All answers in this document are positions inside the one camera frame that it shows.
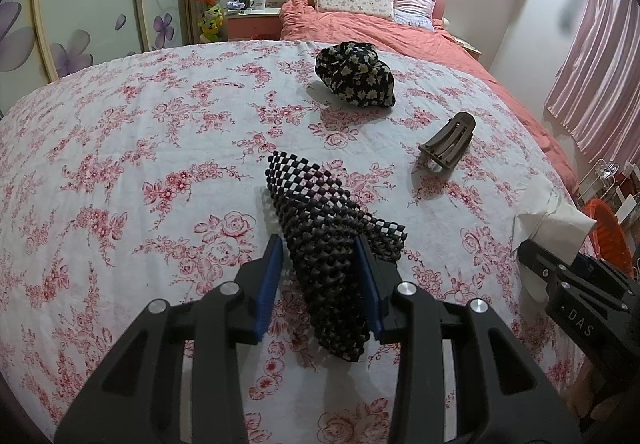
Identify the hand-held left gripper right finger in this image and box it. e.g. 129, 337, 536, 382
352, 234, 583, 444

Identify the black checkered mesh cloth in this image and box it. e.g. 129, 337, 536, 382
264, 150, 409, 364

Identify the wooden bedside table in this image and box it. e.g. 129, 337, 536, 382
452, 36, 484, 60

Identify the pink nightstand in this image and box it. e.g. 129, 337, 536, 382
224, 6, 282, 43

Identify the white wire rack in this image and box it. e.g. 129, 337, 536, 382
580, 157, 640, 226

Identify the pink striped curtain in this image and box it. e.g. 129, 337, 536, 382
543, 0, 640, 166

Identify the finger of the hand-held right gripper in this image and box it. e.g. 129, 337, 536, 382
571, 253, 640, 298
516, 238, 629, 313

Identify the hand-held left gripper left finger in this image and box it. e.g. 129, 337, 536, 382
54, 234, 286, 444

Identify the black floral scrunchie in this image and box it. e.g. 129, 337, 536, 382
314, 40, 397, 111

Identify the orange plastic basket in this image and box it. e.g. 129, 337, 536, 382
582, 197, 634, 276

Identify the pink striped pillow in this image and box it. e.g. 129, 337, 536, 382
392, 0, 437, 30

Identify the brown hair clip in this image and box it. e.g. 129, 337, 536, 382
418, 112, 477, 176

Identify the coral duvet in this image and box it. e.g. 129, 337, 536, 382
278, 0, 582, 198

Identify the pink floral bedspread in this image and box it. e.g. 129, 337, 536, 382
0, 40, 587, 444

